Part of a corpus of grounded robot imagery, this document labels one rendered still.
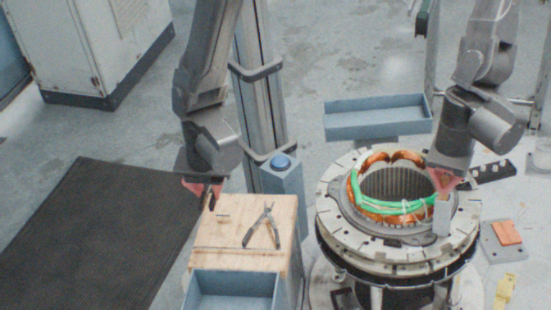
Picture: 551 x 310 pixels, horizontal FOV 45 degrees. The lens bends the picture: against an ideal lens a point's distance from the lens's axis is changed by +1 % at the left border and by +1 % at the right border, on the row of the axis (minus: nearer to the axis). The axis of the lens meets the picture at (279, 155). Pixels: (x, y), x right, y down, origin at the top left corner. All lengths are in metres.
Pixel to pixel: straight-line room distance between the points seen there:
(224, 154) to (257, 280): 0.32
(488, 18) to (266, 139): 0.80
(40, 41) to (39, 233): 1.01
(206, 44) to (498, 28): 0.42
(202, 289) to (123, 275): 1.42
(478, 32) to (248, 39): 0.63
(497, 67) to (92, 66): 2.65
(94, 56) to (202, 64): 2.46
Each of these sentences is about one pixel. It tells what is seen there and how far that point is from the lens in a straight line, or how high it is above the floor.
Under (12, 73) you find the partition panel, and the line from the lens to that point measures 3.75.
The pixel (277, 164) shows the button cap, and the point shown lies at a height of 1.04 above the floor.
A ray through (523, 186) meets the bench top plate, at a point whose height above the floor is 0.78.
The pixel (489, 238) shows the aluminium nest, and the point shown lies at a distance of 1.66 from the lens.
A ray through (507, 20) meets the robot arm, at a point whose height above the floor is 1.51.
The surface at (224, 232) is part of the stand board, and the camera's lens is 1.31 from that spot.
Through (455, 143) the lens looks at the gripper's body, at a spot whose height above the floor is 1.33.
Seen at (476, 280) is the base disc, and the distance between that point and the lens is 1.57.
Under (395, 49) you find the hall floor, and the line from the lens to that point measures 3.75.
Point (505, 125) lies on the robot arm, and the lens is 1.00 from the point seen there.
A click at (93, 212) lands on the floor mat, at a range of 3.02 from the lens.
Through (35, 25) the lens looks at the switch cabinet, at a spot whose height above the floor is 0.50.
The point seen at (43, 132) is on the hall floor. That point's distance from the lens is 3.61.
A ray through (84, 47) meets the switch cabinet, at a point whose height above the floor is 0.41.
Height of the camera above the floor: 2.03
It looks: 41 degrees down
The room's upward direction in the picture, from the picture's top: 8 degrees counter-clockwise
